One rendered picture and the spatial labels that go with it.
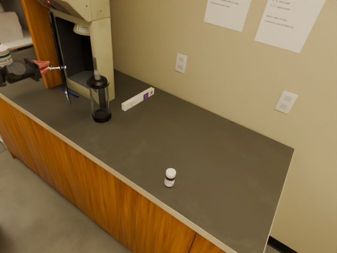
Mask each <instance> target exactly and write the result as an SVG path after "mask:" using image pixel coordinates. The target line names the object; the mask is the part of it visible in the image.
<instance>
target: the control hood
mask: <svg viewBox="0 0 337 253"><path fill-rule="evenodd" d="M37 1H38V2H40V1H39V0H37ZM52 1H55V2H58V3H59V4H60V5H61V6H62V7H63V8H64V9H65V10H66V11H67V12H69V13H70V14H71V16H73V17H76V18H79V19H81V20H84V21H87V22H90V21H92V17H91V7H90V0H52ZM40 3H41V2H40ZM41 4H42V5H43V6H45V5H44V4H43V3H41ZM45 7H46V6H45Z"/></svg>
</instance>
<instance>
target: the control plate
mask: <svg viewBox="0 0 337 253"><path fill-rule="evenodd" d="M39 1H40V2H41V3H43V4H44V5H45V6H47V5H49V6H50V5H52V6H53V7H54V8H57V9H55V10H57V11H60V12H63V13H66V14H69V15H71V14H70V13H69V12H67V11H66V10H65V9H64V8H63V7H62V6H61V5H60V4H59V3H58V2H55V1H52V0H39ZM48 1H49V2H48ZM54 3H55V4H54ZM49 6H47V7H49ZM52 6H50V7H49V8H52V9H54V8H53V7H52ZM59 9H61V10H59ZM62 10H64V11H62Z"/></svg>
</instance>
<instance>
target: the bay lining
mask: <svg viewBox="0 0 337 253"><path fill-rule="evenodd" d="M55 21H56V26H57V31H58V36H59V41H60V45H61V50H62V55H63V60H64V65H65V66H66V74H67V77H71V76H73V75H76V74H78V73H81V72H83V71H94V66H93V57H92V49H91V40H90V36H85V35H80V34H77V33H75V32H74V31H73V28H74V25H75V23H73V22H70V21H68V20H65V19H62V18H60V17H55Z"/></svg>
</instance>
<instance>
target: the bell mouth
mask: <svg viewBox="0 0 337 253"><path fill-rule="evenodd" d="M73 31H74V32H75V33H77V34H80V35H85V36H89V35H90V33H89V30H88V29H87V28H86V27H84V26H81V25H78V24H76V23H75V25H74V28H73Z"/></svg>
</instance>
